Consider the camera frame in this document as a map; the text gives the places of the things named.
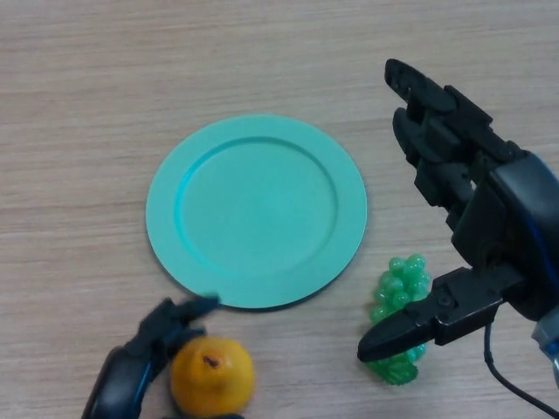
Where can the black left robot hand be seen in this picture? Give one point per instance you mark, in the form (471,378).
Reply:
(122,379)

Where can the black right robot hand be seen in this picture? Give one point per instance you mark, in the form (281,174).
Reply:
(506,227)

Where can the yellow pear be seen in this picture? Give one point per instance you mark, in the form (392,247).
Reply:
(214,384)

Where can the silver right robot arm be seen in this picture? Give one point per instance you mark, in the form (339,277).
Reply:
(550,345)

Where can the teal round plate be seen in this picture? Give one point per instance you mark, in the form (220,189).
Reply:
(257,214)

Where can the green plastic grape bunch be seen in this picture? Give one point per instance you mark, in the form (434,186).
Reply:
(399,283)

